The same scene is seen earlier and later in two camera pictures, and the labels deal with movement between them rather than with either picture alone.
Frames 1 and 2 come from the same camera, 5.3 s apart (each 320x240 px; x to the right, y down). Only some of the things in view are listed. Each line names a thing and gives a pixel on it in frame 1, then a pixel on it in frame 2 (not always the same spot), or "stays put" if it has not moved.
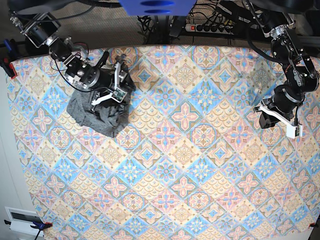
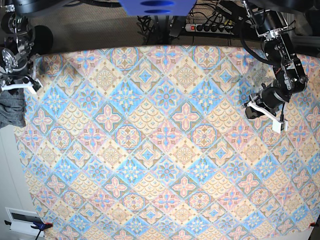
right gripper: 285,101 -> 272,96
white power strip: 221,29 stays put
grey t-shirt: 105,120 -> 12,109
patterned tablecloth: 190,162 stays put
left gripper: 96,78 -> 13,80
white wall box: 21,220 stays put
